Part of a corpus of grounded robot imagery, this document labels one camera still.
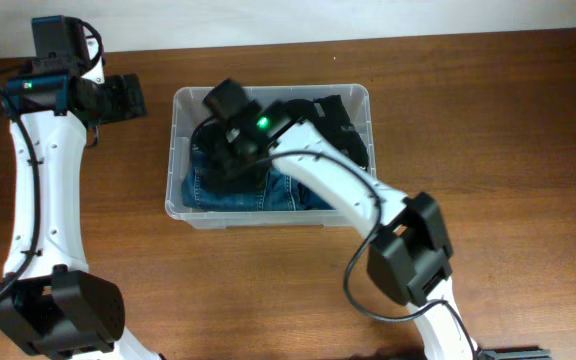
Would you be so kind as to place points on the dark blue jeans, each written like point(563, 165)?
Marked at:
point(278, 192)

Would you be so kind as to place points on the small black taped cloth roll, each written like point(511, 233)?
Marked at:
point(202, 143)

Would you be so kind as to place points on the black aluminium rail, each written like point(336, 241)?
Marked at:
point(515, 354)

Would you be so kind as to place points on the clear plastic storage bin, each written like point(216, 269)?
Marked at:
point(188, 111)

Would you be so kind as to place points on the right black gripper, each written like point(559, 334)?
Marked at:
point(233, 162)

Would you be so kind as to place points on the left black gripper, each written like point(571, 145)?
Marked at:
point(121, 108)

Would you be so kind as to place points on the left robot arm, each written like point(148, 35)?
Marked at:
point(50, 303)

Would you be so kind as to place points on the large black taped cloth bundle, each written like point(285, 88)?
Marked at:
point(330, 118)

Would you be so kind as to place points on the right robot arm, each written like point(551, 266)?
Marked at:
point(405, 239)

